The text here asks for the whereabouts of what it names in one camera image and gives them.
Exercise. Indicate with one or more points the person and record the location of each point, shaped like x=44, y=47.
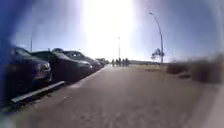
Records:
x=113, y=62

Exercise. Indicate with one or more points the group of people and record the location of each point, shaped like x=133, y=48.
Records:
x=122, y=62

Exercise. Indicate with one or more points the row of parked cars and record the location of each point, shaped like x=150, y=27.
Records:
x=102, y=61

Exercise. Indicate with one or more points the thin pole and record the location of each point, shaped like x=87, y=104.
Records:
x=119, y=50

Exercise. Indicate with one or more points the dry grass strip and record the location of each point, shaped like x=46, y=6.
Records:
x=150, y=67

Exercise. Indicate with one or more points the grey asphalt path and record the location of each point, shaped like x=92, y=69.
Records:
x=126, y=100

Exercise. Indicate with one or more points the tree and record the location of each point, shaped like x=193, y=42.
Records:
x=157, y=53

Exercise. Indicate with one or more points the curved street lamp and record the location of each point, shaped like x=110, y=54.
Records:
x=161, y=43

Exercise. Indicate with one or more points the pale concrete kerb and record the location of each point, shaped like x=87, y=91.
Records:
x=36, y=92

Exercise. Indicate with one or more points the dark bushes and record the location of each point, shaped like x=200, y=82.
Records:
x=203, y=70

